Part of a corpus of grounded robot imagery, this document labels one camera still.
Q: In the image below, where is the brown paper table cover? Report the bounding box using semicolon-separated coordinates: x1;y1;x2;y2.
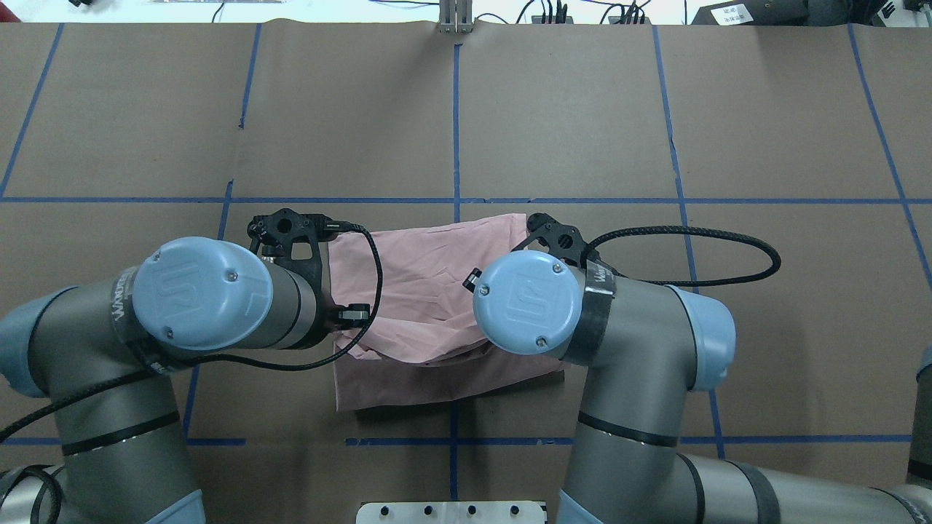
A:
2;20;930;488

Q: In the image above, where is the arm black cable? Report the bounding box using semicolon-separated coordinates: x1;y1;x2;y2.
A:
582;226;783;287
0;223;385;524

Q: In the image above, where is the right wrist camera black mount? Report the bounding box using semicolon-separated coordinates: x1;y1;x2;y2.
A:
512;213;601;269

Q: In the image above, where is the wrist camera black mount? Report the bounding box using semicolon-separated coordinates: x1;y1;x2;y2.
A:
512;213;601;269
246;208;345;292

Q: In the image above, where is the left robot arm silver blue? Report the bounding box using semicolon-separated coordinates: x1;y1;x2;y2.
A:
2;233;384;523

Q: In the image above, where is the upper orange black connector box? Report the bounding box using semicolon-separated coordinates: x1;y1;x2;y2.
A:
530;1;573;25

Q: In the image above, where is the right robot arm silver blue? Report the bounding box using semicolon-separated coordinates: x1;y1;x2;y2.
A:
463;251;930;523

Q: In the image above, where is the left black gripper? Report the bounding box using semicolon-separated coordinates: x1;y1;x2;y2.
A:
312;290;371;335

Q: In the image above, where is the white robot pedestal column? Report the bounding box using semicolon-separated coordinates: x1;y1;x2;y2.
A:
355;500;550;523

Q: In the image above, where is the lower orange black connector box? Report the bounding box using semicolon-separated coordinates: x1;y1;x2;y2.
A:
600;2;649;25

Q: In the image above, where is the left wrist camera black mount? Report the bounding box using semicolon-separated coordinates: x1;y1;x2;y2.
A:
246;208;345;292

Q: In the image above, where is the orange black connector box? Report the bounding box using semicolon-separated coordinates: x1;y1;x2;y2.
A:
600;2;649;25
530;1;573;25

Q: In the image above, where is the black box with label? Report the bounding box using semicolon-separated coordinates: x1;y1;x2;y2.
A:
689;1;853;27

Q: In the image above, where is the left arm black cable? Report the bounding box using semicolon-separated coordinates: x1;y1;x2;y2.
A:
0;223;385;524

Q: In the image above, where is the aluminium frame post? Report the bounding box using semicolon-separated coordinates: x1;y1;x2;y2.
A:
437;0;475;34

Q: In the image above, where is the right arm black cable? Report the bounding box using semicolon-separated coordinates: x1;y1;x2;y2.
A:
582;226;783;287

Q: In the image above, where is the pink snoopy t-shirt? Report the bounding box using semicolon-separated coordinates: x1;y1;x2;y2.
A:
335;213;564;412

